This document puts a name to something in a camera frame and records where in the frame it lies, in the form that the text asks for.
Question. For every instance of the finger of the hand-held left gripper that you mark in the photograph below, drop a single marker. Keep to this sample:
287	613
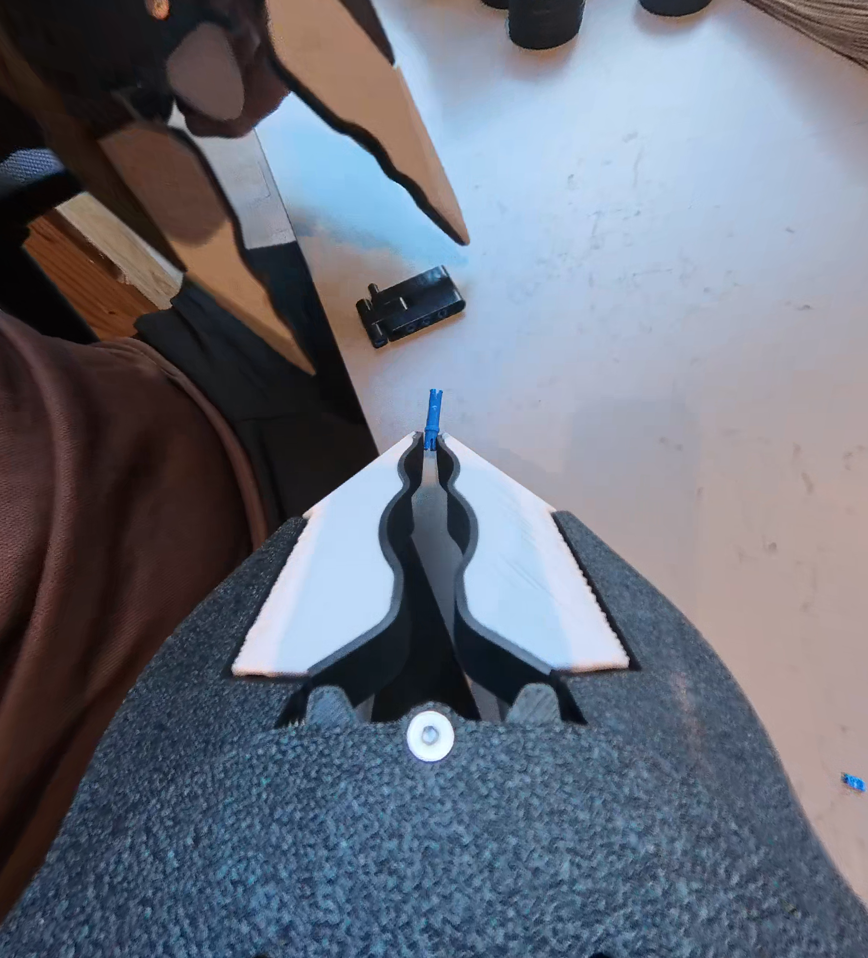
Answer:
374	97
202	224

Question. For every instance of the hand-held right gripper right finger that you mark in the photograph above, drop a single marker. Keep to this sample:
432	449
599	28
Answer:
538	584

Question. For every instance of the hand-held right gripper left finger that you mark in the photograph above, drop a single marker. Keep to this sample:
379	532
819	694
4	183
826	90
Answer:
329	584

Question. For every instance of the blue toy pin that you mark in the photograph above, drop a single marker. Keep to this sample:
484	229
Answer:
432	419
853	782

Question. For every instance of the black toy brick assembly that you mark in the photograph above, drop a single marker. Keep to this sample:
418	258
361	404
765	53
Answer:
419	303

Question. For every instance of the grey desk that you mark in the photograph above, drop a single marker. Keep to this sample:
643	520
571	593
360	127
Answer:
666	337

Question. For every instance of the person's black trousers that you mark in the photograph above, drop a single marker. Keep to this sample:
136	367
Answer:
284	419

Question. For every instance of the person's brown shirt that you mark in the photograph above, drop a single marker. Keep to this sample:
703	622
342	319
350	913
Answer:
67	599

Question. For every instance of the thick instruction booklet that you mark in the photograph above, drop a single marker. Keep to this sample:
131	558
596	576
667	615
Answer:
853	30

